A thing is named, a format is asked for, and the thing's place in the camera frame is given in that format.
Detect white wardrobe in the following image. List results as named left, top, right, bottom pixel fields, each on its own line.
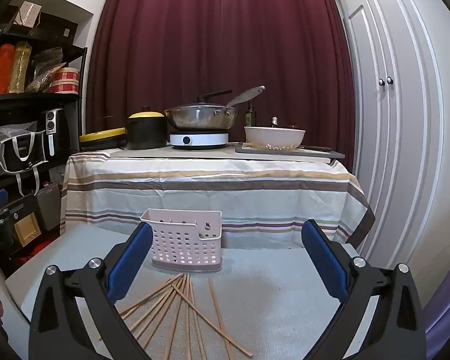
left=324, top=0, right=450, bottom=271

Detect black tote bag white straps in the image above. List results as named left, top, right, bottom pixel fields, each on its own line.
left=0, top=121, right=49, bottom=197

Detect black shelving rack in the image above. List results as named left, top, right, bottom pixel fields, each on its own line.
left=0, top=4, right=89, bottom=271

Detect brown paper bag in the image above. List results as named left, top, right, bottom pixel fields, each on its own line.
left=10, top=1, right=43, bottom=29

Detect grey storage bin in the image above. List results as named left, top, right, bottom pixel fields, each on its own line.
left=35, top=182, right=64, bottom=232

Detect red striped round box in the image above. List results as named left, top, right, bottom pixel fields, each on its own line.
left=49, top=66, right=80, bottom=94

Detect dark snack bags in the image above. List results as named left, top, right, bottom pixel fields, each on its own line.
left=24, top=47, right=66, bottom=94

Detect gold package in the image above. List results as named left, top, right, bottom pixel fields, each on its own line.
left=8, top=41, right=32, bottom=94

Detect steel frying pan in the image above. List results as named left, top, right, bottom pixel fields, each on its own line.
left=164, top=85, right=266, bottom=131

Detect black long handle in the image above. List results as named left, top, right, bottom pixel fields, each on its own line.
left=197, top=90, right=233, bottom=104

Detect white induction cooker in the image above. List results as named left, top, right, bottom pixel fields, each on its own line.
left=169, top=129, right=229, bottom=150

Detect striped tablecloth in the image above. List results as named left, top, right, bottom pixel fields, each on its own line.
left=60, top=149, right=376, bottom=250

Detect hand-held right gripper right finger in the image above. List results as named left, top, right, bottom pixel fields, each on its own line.
left=301, top=219, right=428, bottom=360

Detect black and silver air fryer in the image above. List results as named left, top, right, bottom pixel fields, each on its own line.
left=41, top=107, right=66, bottom=157

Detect white perforated plastic basket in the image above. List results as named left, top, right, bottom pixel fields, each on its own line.
left=140, top=208, right=223, bottom=274

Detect maroon curtain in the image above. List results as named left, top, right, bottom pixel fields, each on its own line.
left=85, top=0, right=357, bottom=154

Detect yellow pot lid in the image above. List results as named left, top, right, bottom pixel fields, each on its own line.
left=128, top=107, right=165, bottom=120

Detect white colander bowl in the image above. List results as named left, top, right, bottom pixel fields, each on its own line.
left=244, top=125, right=307, bottom=151

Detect black flat box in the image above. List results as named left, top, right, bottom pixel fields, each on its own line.
left=34, top=11, right=79, bottom=40

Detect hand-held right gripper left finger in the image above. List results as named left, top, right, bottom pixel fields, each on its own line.
left=29, top=222, right=154, bottom=360

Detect red cloth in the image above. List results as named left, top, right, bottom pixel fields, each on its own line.
left=11, top=245, right=36, bottom=269

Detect bunch of wooden chopsticks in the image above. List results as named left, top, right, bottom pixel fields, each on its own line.
left=99, top=273, right=254, bottom=360

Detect yellow and black griddle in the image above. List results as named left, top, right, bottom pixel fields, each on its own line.
left=79, top=127, right=128, bottom=151

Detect orange package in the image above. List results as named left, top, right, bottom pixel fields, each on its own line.
left=0, top=44, right=16, bottom=95

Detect dark grey cutting board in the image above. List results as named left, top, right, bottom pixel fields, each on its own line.
left=235, top=142, right=346, bottom=159

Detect black cooking pot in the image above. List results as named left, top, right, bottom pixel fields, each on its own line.
left=127, top=117, right=168, bottom=150

